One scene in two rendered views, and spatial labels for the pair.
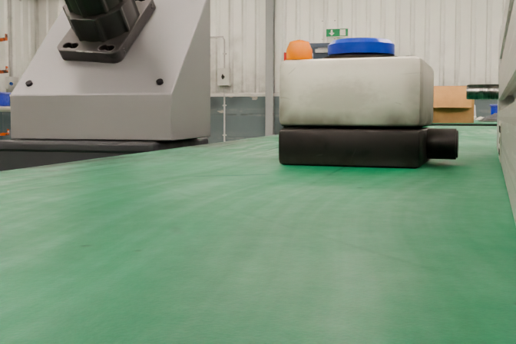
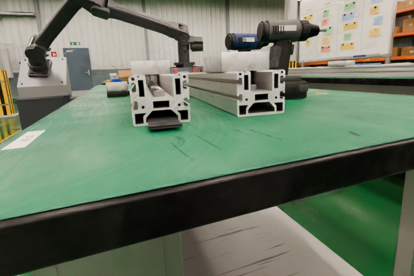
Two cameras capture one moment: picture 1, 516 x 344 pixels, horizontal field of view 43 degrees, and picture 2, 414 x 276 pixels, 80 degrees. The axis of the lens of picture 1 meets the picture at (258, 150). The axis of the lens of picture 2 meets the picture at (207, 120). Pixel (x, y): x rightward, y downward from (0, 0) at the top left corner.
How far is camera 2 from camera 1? 72 cm
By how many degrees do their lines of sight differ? 35
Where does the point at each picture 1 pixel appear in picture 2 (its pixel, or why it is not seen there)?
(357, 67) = (117, 83)
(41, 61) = (21, 77)
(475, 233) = not seen: hidden behind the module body
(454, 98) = (128, 74)
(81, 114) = (40, 90)
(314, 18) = (63, 36)
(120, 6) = (46, 63)
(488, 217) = not seen: hidden behind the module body
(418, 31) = (109, 44)
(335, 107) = (114, 89)
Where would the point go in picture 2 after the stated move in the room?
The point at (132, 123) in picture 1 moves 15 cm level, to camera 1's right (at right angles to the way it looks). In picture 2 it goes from (56, 92) to (89, 89)
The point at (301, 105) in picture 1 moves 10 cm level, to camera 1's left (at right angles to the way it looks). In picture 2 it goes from (109, 89) to (82, 90)
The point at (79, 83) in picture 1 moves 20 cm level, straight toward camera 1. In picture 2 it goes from (37, 83) to (53, 83)
